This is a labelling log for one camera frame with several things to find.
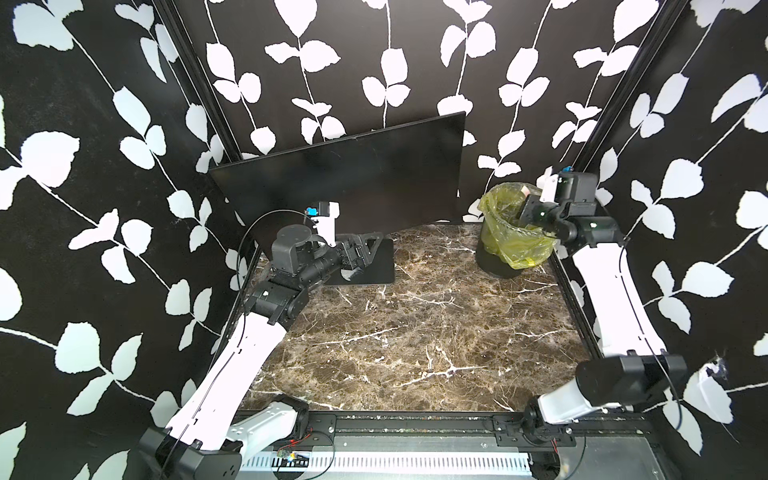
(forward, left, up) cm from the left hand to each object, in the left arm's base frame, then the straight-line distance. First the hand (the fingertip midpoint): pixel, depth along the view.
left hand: (368, 232), depth 65 cm
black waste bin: (+18, -43, -38) cm, 60 cm away
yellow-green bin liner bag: (+10, -44, -18) cm, 48 cm away
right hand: (+11, -40, -3) cm, 42 cm away
